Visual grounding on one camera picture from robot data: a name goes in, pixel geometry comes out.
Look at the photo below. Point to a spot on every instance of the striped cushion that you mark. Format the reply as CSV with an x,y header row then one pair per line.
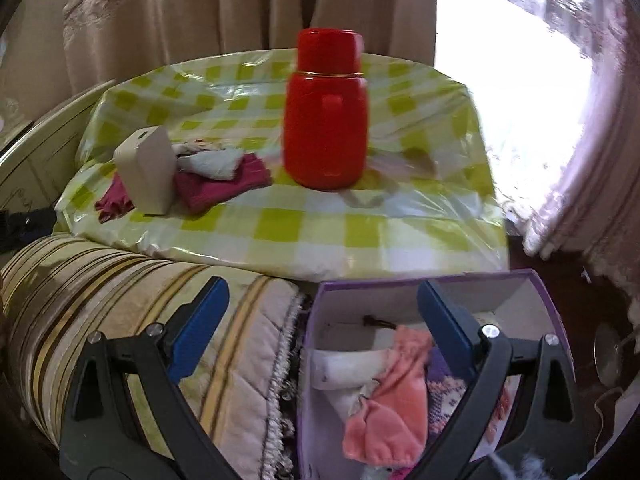
x,y
100,285

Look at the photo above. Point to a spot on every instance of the magenta cloth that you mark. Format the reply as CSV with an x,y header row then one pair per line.
x,y
112,200
220,190

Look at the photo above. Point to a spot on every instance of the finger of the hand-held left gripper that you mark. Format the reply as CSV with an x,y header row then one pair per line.
x,y
25,230

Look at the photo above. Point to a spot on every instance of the green checked plastic tablecloth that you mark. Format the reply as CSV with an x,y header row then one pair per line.
x,y
300,230

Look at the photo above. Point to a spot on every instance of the white ribbed appliance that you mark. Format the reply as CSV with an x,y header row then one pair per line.
x,y
150,170

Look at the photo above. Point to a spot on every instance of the purple cardboard box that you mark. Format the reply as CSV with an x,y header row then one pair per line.
x,y
505,295

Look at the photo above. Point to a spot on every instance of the purple knitted sock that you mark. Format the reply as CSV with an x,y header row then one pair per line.
x,y
442,395

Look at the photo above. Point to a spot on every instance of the white cabinet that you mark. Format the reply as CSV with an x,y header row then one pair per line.
x,y
40,160

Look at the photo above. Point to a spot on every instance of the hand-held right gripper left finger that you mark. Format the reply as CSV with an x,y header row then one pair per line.
x,y
200,325

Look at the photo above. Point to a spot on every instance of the bright window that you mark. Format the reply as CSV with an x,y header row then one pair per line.
x,y
525,85

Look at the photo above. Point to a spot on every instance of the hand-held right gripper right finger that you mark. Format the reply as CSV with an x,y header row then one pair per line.
x,y
445,320

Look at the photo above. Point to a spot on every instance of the red thermos jug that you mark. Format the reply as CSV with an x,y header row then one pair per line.
x,y
325,130

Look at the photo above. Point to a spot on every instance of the pink fluffy cloth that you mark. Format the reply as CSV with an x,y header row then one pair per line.
x,y
395,410

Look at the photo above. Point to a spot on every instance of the glass goblet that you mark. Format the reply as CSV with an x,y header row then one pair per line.
x,y
607,355

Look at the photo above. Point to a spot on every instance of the beige curtain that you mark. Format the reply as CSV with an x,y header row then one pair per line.
x,y
175,5

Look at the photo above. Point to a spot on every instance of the white fluffy cloth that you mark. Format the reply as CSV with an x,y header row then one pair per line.
x,y
210,165

